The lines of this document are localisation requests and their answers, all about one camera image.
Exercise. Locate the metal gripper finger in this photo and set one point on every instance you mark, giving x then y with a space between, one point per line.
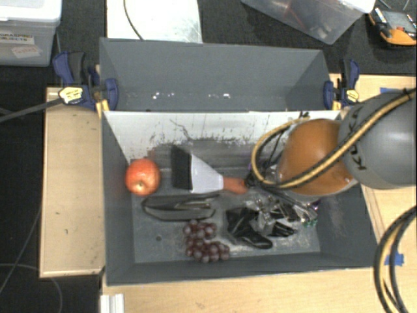
267 222
261 204

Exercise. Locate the black crumpled bag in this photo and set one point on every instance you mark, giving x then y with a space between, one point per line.
242 227

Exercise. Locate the black bristle paint brush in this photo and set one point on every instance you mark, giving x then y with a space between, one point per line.
204 177

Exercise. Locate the purple grape bunch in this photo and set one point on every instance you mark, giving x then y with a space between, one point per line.
203 244

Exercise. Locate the black sunglasses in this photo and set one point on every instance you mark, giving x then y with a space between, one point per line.
177 209

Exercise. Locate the red apple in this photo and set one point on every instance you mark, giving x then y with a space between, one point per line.
142 177

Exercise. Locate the grey metal bin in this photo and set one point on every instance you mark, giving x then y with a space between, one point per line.
208 73

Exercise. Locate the pale wood board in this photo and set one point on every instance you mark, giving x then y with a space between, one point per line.
71 181

